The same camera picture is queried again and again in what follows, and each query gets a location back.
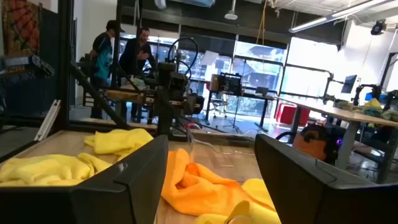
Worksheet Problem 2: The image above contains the yellow hanging cord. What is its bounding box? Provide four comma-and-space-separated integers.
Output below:
256, 0, 269, 45

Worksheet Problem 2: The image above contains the cardboard box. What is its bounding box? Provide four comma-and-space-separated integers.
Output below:
210, 73, 220, 93

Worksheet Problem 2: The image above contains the orange black shop vacuum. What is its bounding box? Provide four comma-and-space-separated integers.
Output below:
292, 123, 338, 162

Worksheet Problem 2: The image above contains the orange patterned wall hanging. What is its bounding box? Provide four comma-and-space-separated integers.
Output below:
1, 0, 40, 57

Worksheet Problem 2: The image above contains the black diagonal frame strut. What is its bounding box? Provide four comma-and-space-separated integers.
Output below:
68, 61, 133, 131

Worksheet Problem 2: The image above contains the office chair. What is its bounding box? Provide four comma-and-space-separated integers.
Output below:
208, 98, 228, 119

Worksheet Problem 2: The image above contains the black ceiling-mounted camera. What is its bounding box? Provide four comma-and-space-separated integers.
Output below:
370, 18, 388, 36

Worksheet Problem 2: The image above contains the person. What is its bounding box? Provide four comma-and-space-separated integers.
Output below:
119, 27, 156, 123
88, 19, 127, 119

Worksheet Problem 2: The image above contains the clear plastic basket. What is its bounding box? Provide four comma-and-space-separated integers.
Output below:
185, 123, 257, 156

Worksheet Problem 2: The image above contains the white pendant lamp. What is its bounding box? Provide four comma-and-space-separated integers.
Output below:
224, 0, 239, 21

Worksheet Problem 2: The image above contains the long ceiling light strip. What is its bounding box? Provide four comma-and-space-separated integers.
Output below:
288, 0, 389, 34

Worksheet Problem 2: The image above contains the black vertical frame post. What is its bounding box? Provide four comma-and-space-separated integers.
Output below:
111, 0, 123, 88
57, 0, 75, 130

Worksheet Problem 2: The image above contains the black desk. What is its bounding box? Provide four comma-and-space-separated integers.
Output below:
205, 89, 274, 133

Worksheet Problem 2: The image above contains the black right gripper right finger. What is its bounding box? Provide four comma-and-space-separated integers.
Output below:
254, 133, 398, 224

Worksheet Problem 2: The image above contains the wooden workbench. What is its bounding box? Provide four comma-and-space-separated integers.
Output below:
104, 86, 187, 105

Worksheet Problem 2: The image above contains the red bin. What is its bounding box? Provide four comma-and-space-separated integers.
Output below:
275, 103, 311, 127

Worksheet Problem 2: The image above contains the black computer monitor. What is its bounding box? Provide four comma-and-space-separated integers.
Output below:
340, 74, 358, 95

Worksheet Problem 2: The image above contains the black perforated crate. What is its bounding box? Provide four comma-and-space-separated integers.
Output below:
216, 72, 243, 96

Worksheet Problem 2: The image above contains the white flat bar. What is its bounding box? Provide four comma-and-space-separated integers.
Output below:
33, 99, 62, 142

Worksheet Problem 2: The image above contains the yellow cloth pile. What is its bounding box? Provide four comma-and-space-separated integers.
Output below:
362, 98, 384, 110

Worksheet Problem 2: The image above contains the black table frame rail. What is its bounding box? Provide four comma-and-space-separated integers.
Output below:
67, 118, 257, 147

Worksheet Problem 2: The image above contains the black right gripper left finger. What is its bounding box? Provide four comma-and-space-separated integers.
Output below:
0, 134, 169, 224

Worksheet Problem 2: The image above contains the orange microfiber towel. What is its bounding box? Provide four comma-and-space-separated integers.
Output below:
160, 148, 276, 218

